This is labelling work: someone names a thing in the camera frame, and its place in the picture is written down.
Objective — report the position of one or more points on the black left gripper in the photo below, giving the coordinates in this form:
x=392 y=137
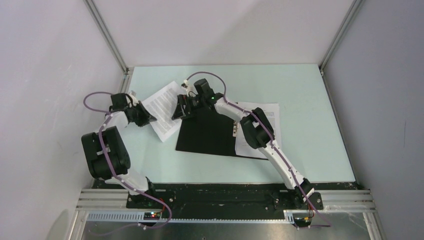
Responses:
x=146 y=117

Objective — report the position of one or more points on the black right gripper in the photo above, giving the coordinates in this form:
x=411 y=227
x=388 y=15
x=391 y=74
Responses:
x=180 y=111

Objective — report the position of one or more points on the white text-printed paper sheet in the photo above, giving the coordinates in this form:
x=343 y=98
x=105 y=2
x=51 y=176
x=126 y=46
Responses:
x=162 y=105

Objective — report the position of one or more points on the red and black folder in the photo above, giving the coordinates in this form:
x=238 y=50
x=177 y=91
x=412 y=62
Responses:
x=211 y=133

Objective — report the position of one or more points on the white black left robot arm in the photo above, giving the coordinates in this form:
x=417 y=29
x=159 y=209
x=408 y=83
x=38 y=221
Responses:
x=106 y=154

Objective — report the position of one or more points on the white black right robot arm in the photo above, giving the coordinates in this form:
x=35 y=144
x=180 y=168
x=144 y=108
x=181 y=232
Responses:
x=257 y=132

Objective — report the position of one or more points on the metal folder clip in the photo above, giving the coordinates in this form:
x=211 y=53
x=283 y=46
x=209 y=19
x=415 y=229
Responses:
x=235 y=129

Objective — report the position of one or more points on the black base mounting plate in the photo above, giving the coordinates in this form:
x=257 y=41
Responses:
x=226 y=201

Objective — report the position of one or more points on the left controller board with leds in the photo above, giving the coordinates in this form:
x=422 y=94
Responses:
x=150 y=215

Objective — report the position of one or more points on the right controller board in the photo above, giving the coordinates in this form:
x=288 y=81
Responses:
x=302 y=222

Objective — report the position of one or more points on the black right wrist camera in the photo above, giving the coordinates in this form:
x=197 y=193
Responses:
x=205 y=93

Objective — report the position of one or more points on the left aluminium corner post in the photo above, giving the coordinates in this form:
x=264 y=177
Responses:
x=107 y=36

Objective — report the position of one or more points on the aluminium corner post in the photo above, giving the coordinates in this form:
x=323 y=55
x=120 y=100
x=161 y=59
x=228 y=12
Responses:
x=107 y=36
x=347 y=21

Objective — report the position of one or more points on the aluminium front frame rail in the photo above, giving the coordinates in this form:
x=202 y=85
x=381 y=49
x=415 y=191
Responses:
x=336 y=214

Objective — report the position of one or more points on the right aluminium corner post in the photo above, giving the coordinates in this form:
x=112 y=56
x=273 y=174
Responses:
x=347 y=21

